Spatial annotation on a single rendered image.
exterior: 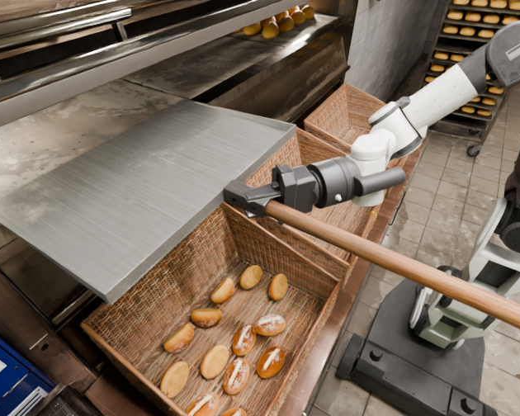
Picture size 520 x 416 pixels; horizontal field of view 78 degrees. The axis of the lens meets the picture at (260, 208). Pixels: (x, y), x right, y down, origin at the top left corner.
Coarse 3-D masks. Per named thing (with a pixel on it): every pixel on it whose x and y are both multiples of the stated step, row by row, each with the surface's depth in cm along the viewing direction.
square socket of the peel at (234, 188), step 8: (232, 184) 59; (240, 184) 59; (224, 192) 59; (232, 192) 58; (240, 192) 57; (232, 200) 59; (240, 200) 57; (264, 200) 56; (248, 208) 58; (256, 208) 56; (264, 208) 55; (264, 216) 57
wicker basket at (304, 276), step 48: (192, 240) 103; (240, 240) 117; (144, 288) 91; (192, 288) 106; (240, 288) 114; (288, 288) 115; (336, 288) 98; (96, 336) 76; (288, 336) 102; (144, 384) 73; (192, 384) 91; (288, 384) 86
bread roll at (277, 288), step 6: (276, 276) 112; (282, 276) 112; (270, 282) 112; (276, 282) 109; (282, 282) 111; (270, 288) 109; (276, 288) 108; (282, 288) 110; (270, 294) 108; (276, 294) 107; (282, 294) 109
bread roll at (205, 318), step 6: (192, 312) 102; (198, 312) 101; (204, 312) 101; (210, 312) 101; (216, 312) 102; (192, 318) 102; (198, 318) 100; (204, 318) 100; (210, 318) 100; (216, 318) 101; (198, 324) 101; (204, 324) 101; (210, 324) 101
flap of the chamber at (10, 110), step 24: (288, 0) 81; (216, 24) 63; (240, 24) 68; (96, 48) 62; (168, 48) 55; (192, 48) 59; (96, 72) 45; (120, 72) 48; (24, 96) 39; (48, 96) 41; (72, 96) 43; (0, 120) 37
